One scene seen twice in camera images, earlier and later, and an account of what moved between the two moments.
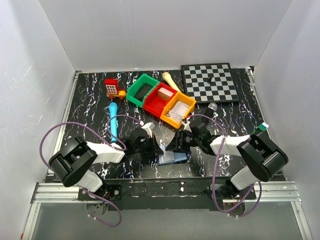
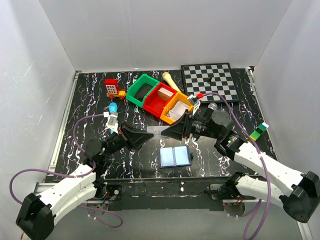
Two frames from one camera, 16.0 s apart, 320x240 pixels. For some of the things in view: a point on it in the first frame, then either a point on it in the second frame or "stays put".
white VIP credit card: [168, 157] to [156, 130]
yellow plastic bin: [169, 104] stays put
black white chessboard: [212, 82] stays put
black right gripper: [178, 141] to [186, 125]
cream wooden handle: [168, 78] stays put
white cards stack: [178, 111] stays put
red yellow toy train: [113, 89] stays put
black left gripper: [153, 146] to [124, 135]
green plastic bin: [140, 88] stays put
